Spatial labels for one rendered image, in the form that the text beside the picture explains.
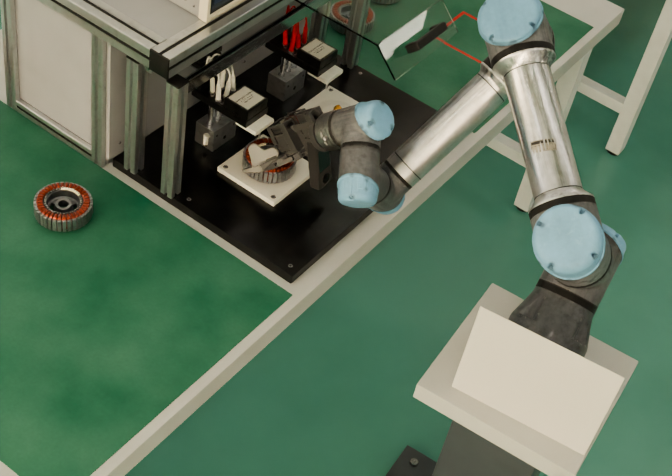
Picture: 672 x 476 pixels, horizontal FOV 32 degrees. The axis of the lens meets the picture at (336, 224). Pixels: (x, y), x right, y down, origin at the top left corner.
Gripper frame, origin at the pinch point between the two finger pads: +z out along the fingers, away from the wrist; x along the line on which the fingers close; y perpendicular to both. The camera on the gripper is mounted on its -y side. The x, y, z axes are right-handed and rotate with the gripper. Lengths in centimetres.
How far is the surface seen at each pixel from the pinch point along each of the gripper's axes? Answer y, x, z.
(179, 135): 14.5, 18.5, -2.5
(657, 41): -45, -161, 1
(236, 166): 1.3, 4.6, 4.0
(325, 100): 1.4, -26.6, 4.0
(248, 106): 12.0, 1.8, -4.9
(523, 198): -68, -114, 36
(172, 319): -12.3, 42.1, -5.6
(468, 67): -11, -66, -5
